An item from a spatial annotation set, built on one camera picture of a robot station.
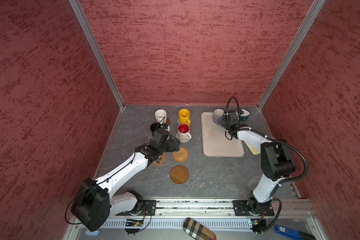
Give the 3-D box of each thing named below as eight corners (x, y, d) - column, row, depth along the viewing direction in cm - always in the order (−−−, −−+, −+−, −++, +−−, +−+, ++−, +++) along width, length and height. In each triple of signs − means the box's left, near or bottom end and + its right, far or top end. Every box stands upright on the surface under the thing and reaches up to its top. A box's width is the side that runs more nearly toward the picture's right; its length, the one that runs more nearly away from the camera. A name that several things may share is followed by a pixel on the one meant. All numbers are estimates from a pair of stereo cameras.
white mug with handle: (154, 123, 112) (152, 113, 103) (162, 117, 116) (160, 107, 107) (161, 128, 109) (159, 118, 100) (169, 122, 113) (167, 112, 104)
